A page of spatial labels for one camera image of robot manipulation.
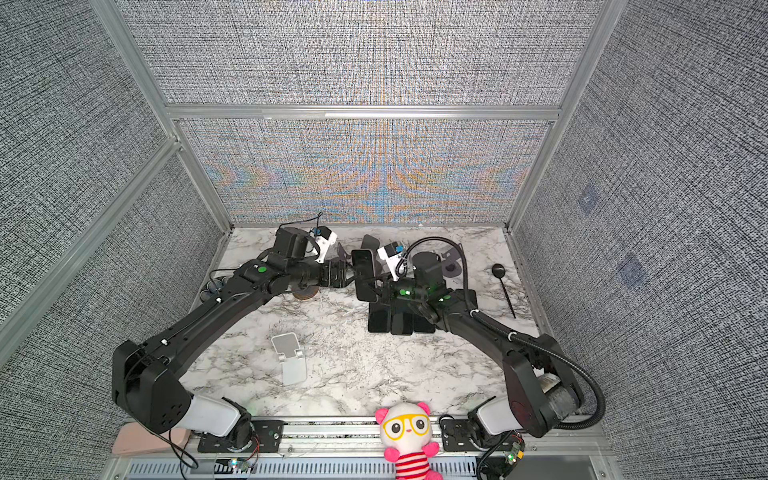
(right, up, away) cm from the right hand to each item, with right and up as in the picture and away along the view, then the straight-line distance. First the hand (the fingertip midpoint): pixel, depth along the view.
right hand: (366, 280), depth 79 cm
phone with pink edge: (0, +2, -4) cm, 4 cm away
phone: (+3, -13, +15) cm, 20 cm away
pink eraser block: (-56, -37, -7) cm, 67 cm away
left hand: (-4, +2, -1) cm, 5 cm away
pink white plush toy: (+10, -33, -12) cm, 36 cm away
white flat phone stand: (-21, -22, +4) cm, 30 cm away
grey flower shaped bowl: (-50, -4, +16) cm, 53 cm away
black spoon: (+45, +1, +25) cm, 51 cm away
